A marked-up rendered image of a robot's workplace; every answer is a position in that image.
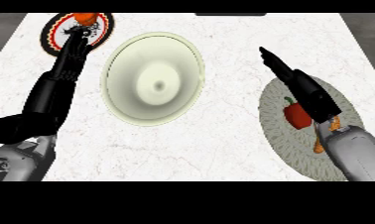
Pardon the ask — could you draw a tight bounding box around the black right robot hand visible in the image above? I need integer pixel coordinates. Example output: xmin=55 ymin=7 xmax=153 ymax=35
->
xmin=258 ymin=47 xmax=342 ymax=124

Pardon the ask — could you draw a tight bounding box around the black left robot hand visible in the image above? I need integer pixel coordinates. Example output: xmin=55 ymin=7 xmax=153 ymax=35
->
xmin=0 ymin=31 xmax=94 ymax=146

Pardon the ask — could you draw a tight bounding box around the red bell pepper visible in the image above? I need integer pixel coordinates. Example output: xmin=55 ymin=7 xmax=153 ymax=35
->
xmin=281 ymin=96 xmax=312 ymax=131

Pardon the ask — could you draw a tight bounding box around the grey round placemat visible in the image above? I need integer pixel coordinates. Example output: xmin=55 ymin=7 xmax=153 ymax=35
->
xmin=258 ymin=75 xmax=365 ymax=182

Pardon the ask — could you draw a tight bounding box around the pale green bowl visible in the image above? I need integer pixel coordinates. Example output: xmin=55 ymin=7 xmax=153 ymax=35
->
xmin=98 ymin=31 xmax=206 ymax=127

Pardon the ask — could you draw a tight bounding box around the round patterned black-rimmed plate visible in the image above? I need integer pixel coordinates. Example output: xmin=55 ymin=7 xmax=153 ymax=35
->
xmin=39 ymin=13 xmax=114 ymax=57

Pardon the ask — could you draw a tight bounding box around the orange carrot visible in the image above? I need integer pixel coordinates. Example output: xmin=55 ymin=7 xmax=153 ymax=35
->
xmin=311 ymin=115 xmax=342 ymax=155

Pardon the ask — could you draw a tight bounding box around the orange fruit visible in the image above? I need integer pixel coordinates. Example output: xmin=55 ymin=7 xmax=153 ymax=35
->
xmin=72 ymin=13 xmax=100 ymax=27

